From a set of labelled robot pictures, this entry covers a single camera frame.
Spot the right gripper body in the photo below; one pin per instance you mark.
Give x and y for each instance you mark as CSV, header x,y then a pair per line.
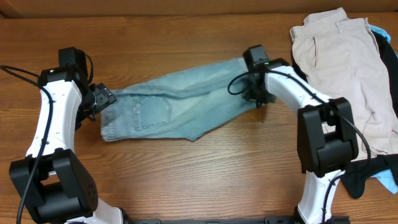
x,y
258,93

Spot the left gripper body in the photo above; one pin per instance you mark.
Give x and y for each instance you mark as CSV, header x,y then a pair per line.
x,y
99,98

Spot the light blue denim shorts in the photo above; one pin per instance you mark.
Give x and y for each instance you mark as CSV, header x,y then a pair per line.
x,y
184,104

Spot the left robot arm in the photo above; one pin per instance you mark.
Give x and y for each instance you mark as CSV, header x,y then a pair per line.
x,y
54,185

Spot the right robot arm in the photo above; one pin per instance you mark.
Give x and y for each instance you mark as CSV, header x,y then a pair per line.
x,y
326,135

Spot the beige shorts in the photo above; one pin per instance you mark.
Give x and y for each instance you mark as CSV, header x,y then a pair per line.
x,y
340,58

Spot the black garment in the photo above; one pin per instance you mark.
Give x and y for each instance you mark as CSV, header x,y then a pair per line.
x,y
355,183

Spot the light blue garment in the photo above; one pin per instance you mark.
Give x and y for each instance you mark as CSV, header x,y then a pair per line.
x,y
388,177

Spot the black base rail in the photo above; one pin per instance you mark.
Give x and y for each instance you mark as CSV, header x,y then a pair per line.
x,y
214,221

